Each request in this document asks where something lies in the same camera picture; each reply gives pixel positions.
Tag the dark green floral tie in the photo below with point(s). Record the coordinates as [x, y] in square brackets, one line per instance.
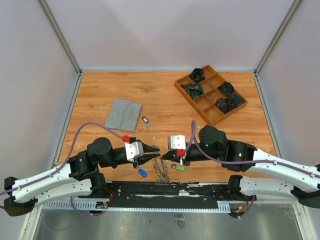
[226, 88]

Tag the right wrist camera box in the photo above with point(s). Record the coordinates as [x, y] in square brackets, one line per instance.
[176, 142]

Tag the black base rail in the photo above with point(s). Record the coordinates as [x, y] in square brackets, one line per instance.
[174, 197]

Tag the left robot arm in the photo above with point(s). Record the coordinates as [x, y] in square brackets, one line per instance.
[79, 176]

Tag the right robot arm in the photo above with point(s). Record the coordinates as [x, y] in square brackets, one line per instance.
[257, 172]

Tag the blue key tag with key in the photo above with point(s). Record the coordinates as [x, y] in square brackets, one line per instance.
[140, 171]

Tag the black key tag with key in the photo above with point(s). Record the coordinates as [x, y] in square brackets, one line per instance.
[146, 123]

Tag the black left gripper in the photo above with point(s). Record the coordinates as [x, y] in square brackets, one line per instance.
[143, 159]

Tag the black orange rolled tie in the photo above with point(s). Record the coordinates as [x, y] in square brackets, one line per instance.
[197, 75]

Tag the green key tag with key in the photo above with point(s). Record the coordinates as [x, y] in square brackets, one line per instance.
[177, 167]

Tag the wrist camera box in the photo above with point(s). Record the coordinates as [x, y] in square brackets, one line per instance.
[133, 151]
[176, 142]

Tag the grey folded cloth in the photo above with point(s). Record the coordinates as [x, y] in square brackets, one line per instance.
[123, 115]

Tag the wooden compartment tray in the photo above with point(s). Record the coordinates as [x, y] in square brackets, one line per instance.
[205, 105]

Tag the dark green patterned tie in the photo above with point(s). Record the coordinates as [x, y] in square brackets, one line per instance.
[194, 90]

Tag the metal key ring disc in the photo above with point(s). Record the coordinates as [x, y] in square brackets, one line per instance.
[161, 170]

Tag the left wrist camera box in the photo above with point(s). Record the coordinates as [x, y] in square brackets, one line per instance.
[133, 151]

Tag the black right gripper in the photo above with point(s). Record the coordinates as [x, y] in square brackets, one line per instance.
[171, 155]

